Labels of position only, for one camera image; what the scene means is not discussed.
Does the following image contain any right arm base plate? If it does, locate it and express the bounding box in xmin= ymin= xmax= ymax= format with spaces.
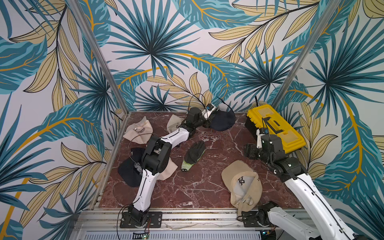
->
xmin=241 ymin=211 xmax=276 ymax=228

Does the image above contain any green black cap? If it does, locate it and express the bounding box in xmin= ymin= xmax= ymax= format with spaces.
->
xmin=181 ymin=141 xmax=206 ymax=172

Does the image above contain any white perforated cap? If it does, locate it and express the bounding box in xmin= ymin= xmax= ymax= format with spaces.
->
xmin=167 ymin=115 xmax=183 ymax=134

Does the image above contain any yellow black toolbox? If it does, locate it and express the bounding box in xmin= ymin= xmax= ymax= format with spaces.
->
xmin=245 ymin=105 xmax=306 ymax=154

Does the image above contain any cream Colorado cap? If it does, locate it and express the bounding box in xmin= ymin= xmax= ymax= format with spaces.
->
xmin=158 ymin=158 xmax=178 ymax=181

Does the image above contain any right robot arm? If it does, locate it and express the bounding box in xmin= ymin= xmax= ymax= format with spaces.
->
xmin=242 ymin=135 xmax=366 ymax=240

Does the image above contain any navy black cap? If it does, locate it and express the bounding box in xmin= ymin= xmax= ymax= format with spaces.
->
xmin=118 ymin=148 xmax=146 ymax=188

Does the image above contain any tan khaki cap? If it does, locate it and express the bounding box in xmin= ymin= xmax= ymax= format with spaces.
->
xmin=221 ymin=160 xmax=263 ymax=222

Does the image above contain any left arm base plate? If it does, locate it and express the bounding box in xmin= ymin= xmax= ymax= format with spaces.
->
xmin=120 ymin=212 xmax=163 ymax=229

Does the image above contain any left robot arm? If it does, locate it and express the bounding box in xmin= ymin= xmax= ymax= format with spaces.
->
xmin=122 ymin=104 xmax=218 ymax=227

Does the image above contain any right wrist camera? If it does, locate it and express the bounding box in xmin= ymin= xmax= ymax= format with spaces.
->
xmin=256 ymin=128 xmax=269 ymax=149

